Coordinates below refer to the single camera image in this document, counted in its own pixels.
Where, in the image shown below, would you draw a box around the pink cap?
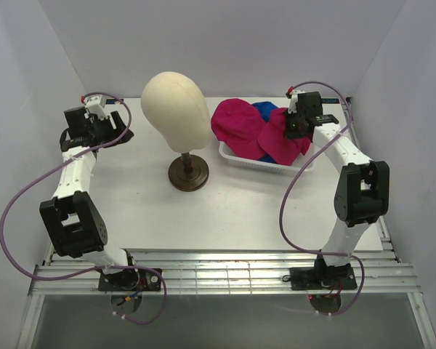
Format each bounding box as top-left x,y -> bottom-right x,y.
257,108 -> 311,166
211,98 -> 266,160

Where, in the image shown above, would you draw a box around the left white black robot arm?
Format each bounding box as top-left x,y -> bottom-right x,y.
39,107 -> 140,291

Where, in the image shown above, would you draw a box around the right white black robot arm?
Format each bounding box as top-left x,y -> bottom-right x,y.
283,89 -> 389,291

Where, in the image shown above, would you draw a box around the white plastic basket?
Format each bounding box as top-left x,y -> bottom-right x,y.
219,141 -> 315,172

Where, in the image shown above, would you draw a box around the blue cap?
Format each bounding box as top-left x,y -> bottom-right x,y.
251,101 -> 278,122

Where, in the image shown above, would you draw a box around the cream foam mannequin head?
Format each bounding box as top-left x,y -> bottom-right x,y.
141,71 -> 211,153

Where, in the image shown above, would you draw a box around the brown round wooden stand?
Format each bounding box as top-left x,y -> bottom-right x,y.
168,153 -> 209,192

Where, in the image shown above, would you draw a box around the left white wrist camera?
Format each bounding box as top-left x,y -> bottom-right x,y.
81,95 -> 109,121

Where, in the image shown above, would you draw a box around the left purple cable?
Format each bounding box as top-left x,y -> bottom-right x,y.
0,92 -> 168,326

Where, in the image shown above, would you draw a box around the aluminium rail frame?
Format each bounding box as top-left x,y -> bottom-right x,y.
28,97 -> 422,296

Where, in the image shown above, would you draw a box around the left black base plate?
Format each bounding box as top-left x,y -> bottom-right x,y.
97,268 -> 162,292

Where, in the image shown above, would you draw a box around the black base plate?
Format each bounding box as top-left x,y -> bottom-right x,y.
97,268 -> 162,292
282,268 -> 358,291

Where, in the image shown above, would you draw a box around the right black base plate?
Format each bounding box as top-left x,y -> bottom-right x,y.
282,268 -> 358,291

